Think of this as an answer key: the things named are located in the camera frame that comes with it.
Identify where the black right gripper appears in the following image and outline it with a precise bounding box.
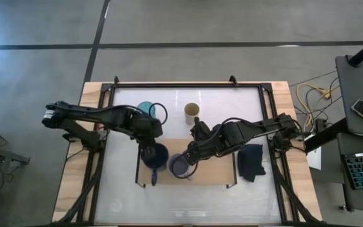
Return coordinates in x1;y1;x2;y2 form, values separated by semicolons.
185;134;233;165

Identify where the blue mug with white base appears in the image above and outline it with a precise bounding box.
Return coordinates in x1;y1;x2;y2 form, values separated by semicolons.
141;142;170;187

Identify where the lavender grey ceramic mug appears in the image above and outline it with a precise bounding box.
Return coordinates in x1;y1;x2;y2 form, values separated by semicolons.
166;153;195;181

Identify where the teal faceted plastic tumbler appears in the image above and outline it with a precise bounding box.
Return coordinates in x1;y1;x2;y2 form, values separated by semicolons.
136;101;157;119

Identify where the wooden tray board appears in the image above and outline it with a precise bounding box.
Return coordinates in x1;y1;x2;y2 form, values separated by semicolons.
134;137;238;189

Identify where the tall cream cup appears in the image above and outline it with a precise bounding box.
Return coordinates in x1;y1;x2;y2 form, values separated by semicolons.
183;102;201;126

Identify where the dark navy cloth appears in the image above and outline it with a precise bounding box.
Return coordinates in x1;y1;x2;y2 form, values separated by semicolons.
237;143;267;183

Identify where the white paper sheet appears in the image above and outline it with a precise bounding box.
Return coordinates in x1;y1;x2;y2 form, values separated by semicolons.
306;146;323;171

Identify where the black power strip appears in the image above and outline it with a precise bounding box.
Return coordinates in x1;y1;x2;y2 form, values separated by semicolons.
314;117;328;134

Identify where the black square beam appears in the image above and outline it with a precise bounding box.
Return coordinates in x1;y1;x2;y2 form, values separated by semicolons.
304;117;348;154

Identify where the grey desk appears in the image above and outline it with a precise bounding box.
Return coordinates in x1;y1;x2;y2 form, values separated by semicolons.
309;132;363;216

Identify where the dark grey side cart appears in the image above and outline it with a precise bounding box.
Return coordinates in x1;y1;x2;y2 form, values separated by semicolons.
335;54;363;140

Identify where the yellow floor cable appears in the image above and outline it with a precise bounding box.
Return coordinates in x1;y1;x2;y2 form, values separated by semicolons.
296;82;340;127

